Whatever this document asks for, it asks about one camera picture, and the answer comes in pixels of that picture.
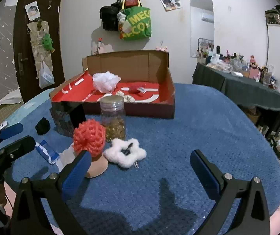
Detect black fuzzy scrunchie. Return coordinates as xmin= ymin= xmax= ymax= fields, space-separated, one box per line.
xmin=35 ymin=117 xmax=51 ymax=136

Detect blue white tissue pack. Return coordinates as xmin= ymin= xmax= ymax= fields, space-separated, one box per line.
xmin=35 ymin=139 xmax=59 ymax=165

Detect red crochet hat doll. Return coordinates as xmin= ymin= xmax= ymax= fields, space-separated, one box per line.
xmin=73 ymin=119 xmax=109 ymax=178

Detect white fluffy star hairclip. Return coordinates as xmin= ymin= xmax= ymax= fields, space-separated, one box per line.
xmin=103 ymin=138 xmax=147 ymax=169

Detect white mesh bath pouf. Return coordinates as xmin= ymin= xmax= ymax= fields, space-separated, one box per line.
xmin=92 ymin=71 xmax=121 ymax=93

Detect red crochet heart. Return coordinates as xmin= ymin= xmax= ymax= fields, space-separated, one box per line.
xmin=128 ymin=85 xmax=144 ymax=96

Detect black glitter box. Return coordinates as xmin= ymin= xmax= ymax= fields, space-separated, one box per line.
xmin=50 ymin=101 xmax=86 ymax=137

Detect dark wooden door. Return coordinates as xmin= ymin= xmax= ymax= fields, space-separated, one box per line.
xmin=13 ymin=0 xmax=65 ymax=102

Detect white plastic bag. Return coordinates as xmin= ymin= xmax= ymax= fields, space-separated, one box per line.
xmin=39 ymin=61 xmax=54 ymax=89

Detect glass jar gold lid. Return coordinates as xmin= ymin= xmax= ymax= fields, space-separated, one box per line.
xmin=100 ymin=95 xmax=126 ymax=142

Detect green plush on door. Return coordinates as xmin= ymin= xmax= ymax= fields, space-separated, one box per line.
xmin=42 ymin=33 xmax=54 ymax=52

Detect beige knit scrunchie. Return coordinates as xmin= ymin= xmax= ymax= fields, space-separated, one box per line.
xmin=115 ymin=91 xmax=135 ymax=103

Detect dark green covered table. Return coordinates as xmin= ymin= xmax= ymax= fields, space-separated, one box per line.
xmin=192 ymin=63 xmax=280 ymax=111

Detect red lined cardboard box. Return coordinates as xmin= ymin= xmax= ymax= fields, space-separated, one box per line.
xmin=49 ymin=50 xmax=175 ymax=119

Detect green tote bag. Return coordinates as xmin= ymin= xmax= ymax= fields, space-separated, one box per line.
xmin=117 ymin=6 xmax=152 ymax=40

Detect pink plush toy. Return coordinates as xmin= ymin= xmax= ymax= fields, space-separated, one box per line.
xmin=155 ymin=46 xmax=168 ymax=52

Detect suitcase on wardrobe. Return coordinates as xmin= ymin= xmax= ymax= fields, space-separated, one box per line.
xmin=265 ymin=9 xmax=280 ymax=25

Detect black backpack on wall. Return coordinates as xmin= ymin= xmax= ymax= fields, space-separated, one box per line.
xmin=100 ymin=0 xmax=122 ymax=31

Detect photo poster on wall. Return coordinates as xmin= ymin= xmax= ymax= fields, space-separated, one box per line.
xmin=160 ymin=0 xmax=182 ymax=12

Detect wall mirror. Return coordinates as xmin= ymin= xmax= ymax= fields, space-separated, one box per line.
xmin=190 ymin=0 xmax=214 ymax=58

